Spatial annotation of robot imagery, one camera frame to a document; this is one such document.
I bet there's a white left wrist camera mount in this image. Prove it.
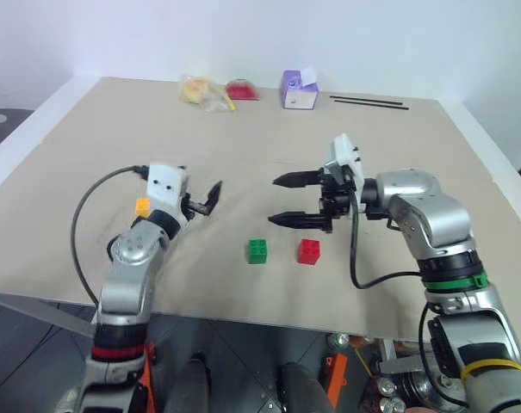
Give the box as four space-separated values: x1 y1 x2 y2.
146 163 190 225

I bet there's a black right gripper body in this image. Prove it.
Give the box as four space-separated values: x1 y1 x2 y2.
318 169 357 221

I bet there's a grey metal table bar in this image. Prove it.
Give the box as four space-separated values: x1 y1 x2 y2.
0 289 98 342

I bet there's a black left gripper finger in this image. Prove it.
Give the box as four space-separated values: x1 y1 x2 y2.
202 180 224 216

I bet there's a green toy brick cube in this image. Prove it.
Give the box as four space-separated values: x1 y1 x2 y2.
246 237 270 265

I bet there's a dark rounded shape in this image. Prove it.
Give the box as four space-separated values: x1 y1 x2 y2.
276 362 332 413

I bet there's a yellow thin cable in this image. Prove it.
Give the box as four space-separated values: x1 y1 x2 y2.
349 342 375 378

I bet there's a grey metal bracket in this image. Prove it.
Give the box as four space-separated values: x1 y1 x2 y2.
376 338 434 376

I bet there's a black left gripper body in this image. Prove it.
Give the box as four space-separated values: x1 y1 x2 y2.
180 192 211 222

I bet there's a purple white tissue box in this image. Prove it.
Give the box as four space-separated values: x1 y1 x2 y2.
280 66 321 111

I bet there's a silver can tops cluster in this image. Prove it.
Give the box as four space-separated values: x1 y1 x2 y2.
376 376 407 413

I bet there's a grey left arm cable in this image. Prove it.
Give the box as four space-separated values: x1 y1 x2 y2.
71 164 150 311

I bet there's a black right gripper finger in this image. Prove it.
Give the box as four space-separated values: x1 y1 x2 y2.
267 210 333 234
271 170 324 189

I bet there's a beige cardboard table cover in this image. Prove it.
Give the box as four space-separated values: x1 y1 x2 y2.
0 76 521 342

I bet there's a red watermelon slice toy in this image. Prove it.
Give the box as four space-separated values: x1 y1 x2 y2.
224 77 262 103

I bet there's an orange plastic bracket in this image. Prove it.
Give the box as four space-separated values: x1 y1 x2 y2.
323 354 348 396

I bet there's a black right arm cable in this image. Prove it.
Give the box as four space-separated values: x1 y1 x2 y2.
347 170 423 291

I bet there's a thin black stick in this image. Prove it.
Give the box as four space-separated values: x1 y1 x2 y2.
329 95 404 106
333 99 411 112

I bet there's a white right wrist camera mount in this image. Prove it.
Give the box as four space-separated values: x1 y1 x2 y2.
323 133 366 204

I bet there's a clear bag with bread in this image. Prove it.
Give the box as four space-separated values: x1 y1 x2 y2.
178 73 238 114

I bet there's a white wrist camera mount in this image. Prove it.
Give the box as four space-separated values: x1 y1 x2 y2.
323 133 366 204
146 163 190 225

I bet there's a red toy brick cube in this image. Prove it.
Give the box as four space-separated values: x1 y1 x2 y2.
295 237 322 266

